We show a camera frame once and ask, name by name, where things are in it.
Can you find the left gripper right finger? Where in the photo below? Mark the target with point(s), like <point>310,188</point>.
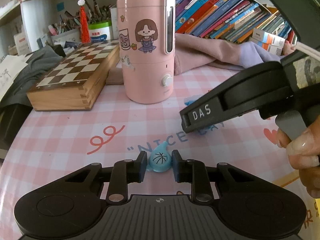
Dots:
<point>195,173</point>

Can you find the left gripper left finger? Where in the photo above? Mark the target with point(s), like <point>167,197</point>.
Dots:
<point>124,173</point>

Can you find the blue water drop toy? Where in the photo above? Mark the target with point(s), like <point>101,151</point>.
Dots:
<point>160,159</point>

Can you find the person's right hand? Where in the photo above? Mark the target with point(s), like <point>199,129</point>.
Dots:
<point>303,155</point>

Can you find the pink pig plush toy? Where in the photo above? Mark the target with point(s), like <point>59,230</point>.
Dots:
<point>288,48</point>

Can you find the orange white carton box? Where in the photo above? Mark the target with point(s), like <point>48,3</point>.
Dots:
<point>271,43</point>

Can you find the pink cartoon table mat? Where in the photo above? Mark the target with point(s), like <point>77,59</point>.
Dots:
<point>50,145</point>

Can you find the pink purple cloth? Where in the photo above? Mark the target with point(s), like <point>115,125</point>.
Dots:
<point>192,52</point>

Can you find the wooden chess board box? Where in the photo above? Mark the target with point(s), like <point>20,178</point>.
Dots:
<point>76,82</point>

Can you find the pink humidifier with stickers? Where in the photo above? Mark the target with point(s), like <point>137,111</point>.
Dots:
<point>147,48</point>

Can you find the white paper sheets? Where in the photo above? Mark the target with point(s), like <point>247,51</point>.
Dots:
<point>11,66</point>

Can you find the white bookshelf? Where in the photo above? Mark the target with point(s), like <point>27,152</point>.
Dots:
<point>75,5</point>

